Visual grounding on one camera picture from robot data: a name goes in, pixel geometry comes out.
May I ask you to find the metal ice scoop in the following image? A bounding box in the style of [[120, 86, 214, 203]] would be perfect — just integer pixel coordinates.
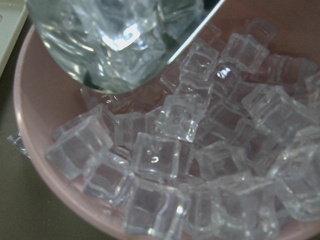
[[25, 0, 223, 94]]

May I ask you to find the pink bowl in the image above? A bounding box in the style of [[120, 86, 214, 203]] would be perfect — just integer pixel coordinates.
[[13, 0, 320, 240]]

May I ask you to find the pile of clear ice cubes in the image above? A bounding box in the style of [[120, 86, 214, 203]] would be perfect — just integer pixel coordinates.
[[6, 17, 320, 240]]

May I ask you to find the cream tray with rabbit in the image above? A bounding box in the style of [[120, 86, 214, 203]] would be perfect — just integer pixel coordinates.
[[0, 0, 28, 75]]

